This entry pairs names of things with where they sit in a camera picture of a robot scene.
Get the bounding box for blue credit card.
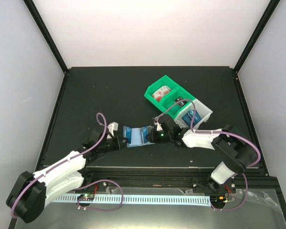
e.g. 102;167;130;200
123;126;132;141

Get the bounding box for blue leather card holder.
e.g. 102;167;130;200
126;125;153;148

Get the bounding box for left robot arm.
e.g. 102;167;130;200
6;125;129;223

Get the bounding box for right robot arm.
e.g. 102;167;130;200
144;114;261;192

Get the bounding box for blue card stack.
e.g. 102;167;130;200
182;110;202;127

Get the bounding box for black card in bin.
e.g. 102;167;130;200
174;96;188;107

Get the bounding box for red white card stack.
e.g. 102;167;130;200
152;85;171;102

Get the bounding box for green plastic bin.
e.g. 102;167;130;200
144;75;195;118

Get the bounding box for white plastic bin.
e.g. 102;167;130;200
170;99;213;129

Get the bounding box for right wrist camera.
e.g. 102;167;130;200
153;117;162;131

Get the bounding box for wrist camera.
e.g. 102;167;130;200
153;117;162;131
107;122;119;135

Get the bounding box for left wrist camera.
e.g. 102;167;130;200
107;122;119;135

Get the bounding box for white slotted cable duct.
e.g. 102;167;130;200
53;193;211;207

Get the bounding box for black aluminium frame rail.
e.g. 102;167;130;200
26;167;281;189

